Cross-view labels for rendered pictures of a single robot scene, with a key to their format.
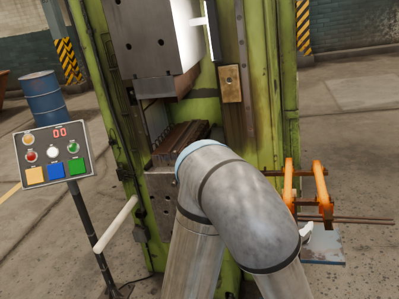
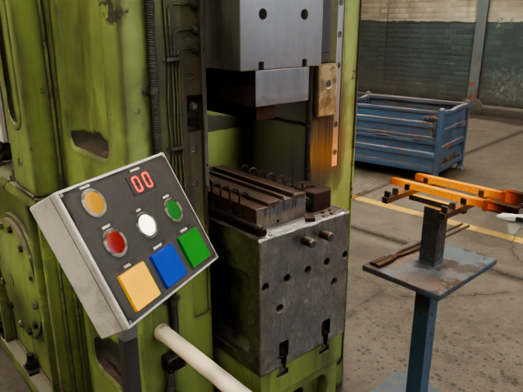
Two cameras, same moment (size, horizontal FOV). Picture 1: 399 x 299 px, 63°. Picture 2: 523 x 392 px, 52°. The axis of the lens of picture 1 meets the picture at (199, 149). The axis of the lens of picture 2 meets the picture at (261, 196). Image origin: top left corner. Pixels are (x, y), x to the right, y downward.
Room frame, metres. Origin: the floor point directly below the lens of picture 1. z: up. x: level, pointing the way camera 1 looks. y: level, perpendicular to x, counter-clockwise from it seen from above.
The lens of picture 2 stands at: (0.77, 1.48, 1.49)
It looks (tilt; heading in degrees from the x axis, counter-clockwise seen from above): 18 degrees down; 300
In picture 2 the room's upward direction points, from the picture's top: straight up
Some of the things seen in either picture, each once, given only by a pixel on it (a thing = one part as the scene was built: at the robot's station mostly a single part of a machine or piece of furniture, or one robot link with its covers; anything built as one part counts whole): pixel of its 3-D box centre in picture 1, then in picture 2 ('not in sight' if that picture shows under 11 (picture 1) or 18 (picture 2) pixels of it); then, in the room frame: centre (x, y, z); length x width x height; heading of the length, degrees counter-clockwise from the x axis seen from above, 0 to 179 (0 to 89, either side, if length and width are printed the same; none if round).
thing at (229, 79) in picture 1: (230, 83); (325, 89); (1.47, -0.19, 1.27); 0.09 x 0.02 x 0.17; 71
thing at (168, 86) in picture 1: (170, 75); (236, 80); (1.65, 0.08, 1.32); 0.42 x 0.20 x 0.10; 161
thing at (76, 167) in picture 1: (77, 167); (192, 248); (1.45, 0.60, 1.01); 0.07 x 0.05 x 0.07; 96
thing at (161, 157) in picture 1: (182, 140); (237, 193); (1.65, 0.08, 0.96); 0.42 x 0.20 x 0.09; 161
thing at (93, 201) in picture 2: (28, 139); (93, 202); (1.51, 0.80, 1.16); 0.05 x 0.03 x 0.04; 71
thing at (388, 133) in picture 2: not in sight; (398, 133); (2.27, -4.02, 0.36); 1.20 x 0.80 x 0.72; 171
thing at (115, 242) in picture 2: (31, 156); (115, 242); (1.47, 0.80, 1.09); 0.05 x 0.03 x 0.04; 71
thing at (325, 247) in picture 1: (290, 235); (430, 264); (1.11, -0.33, 0.66); 0.40 x 0.30 x 0.02; 72
